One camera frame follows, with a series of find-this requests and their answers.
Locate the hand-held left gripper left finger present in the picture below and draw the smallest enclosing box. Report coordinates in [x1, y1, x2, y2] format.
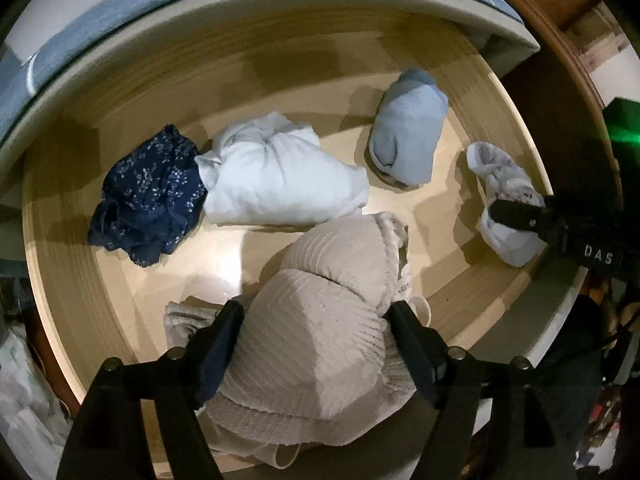
[55, 299, 246, 480]

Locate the beige ribbed knit garment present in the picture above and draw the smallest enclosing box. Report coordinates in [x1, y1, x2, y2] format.
[164, 211, 431, 471]

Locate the curved wooden bed frame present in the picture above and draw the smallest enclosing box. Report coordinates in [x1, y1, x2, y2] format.
[492, 0, 626, 201]

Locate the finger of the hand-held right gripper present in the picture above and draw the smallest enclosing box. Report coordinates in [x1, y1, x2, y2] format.
[487, 198, 570, 252]

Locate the wooden drawer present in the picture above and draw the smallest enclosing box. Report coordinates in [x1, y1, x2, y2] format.
[20, 10, 591, 476]

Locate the grey cabinet with blue top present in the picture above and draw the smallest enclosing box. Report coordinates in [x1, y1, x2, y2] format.
[0, 0, 541, 171]

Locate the white cloth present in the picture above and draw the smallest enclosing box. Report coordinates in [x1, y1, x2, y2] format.
[0, 330, 76, 480]

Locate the light blue sock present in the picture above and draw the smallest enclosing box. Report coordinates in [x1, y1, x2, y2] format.
[369, 69, 449, 191]

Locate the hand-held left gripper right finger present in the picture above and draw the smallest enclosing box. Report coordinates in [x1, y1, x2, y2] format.
[387, 300, 556, 480]

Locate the pale white knotted underwear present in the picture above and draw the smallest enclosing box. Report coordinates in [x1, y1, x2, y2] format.
[194, 111, 370, 226]

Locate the white patterned sock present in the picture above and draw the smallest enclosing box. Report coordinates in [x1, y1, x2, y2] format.
[466, 141, 547, 267]

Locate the navy floral underwear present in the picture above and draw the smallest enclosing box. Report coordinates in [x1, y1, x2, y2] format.
[87, 124, 208, 268]

